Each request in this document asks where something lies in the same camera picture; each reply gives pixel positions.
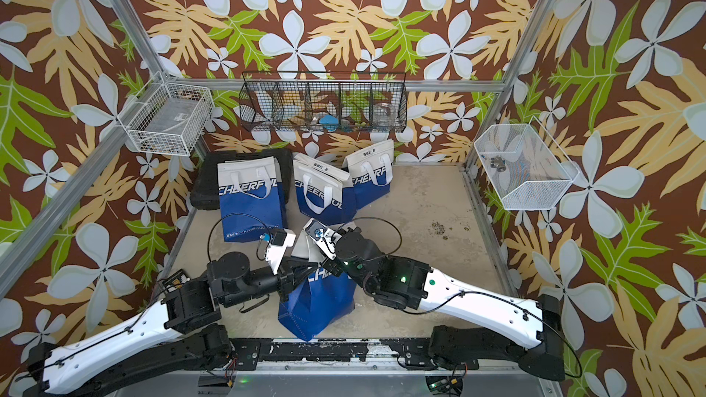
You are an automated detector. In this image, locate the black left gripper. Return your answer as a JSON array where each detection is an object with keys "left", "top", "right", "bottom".
[{"left": 222, "top": 254, "right": 317, "bottom": 309}]

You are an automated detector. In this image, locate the narrow takeout bag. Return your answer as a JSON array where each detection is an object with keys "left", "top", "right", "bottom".
[{"left": 293, "top": 154, "right": 357, "bottom": 225}]

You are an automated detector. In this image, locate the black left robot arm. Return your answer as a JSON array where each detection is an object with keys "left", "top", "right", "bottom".
[{"left": 17, "top": 252, "right": 317, "bottom": 396}]

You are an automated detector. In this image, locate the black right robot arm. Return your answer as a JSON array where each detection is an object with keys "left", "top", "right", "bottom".
[{"left": 306, "top": 221, "right": 567, "bottom": 382}]

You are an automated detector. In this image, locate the black plastic tool case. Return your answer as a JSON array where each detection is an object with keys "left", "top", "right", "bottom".
[{"left": 189, "top": 148, "right": 293, "bottom": 211}]

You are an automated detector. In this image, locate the white mesh bin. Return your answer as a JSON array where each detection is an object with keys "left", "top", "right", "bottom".
[{"left": 474, "top": 118, "right": 579, "bottom": 211}]

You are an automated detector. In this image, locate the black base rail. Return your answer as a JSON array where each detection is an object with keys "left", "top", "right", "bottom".
[{"left": 230, "top": 337, "right": 479, "bottom": 372}]

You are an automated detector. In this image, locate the black wire basket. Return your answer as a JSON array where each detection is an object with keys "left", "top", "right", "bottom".
[{"left": 235, "top": 71, "right": 408, "bottom": 132}]

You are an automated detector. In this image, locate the white wire basket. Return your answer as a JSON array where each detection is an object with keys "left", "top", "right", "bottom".
[{"left": 120, "top": 73, "right": 214, "bottom": 156}]

